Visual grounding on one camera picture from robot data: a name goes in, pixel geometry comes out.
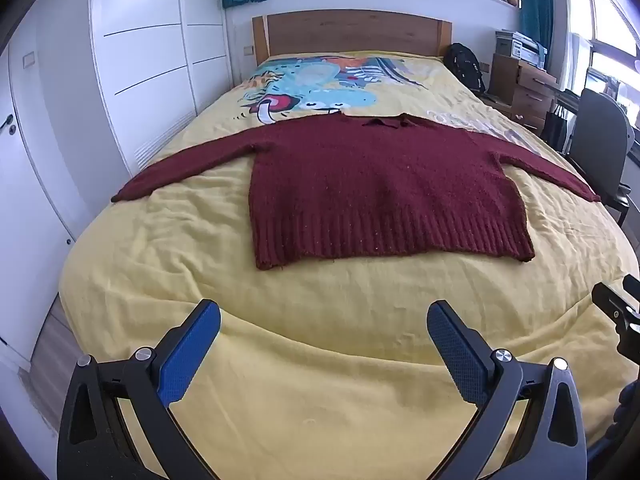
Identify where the wooden drawer cabinet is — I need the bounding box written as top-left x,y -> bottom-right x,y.
487,54 -> 559,134

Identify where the wooden bed headboard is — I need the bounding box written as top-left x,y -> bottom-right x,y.
251,9 -> 453,67

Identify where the yellow printed blanket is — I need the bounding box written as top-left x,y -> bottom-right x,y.
57,50 -> 640,480

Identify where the white door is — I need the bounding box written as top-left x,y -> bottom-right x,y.
0,20 -> 108,366

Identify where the dark red knitted sweater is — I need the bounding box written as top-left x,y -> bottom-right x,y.
111,112 -> 602,272

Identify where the grey office chair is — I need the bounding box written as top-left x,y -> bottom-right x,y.
565,87 -> 637,227

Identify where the white wardrobe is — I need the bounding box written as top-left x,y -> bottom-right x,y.
89,0 -> 233,177

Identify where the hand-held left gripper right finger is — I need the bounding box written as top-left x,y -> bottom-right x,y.
426,300 -> 588,480

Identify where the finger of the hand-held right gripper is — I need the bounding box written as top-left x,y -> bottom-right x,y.
591,274 -> 640,356

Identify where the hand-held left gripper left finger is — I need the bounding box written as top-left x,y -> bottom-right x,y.
56,299 -> 236,480

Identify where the window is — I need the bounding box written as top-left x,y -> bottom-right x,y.
565,0 -> 640,111

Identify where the black paper bag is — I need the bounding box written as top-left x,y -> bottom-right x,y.
541,105 -> 569,149

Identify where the black backpack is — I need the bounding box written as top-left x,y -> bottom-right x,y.
443,42 -> 487,96

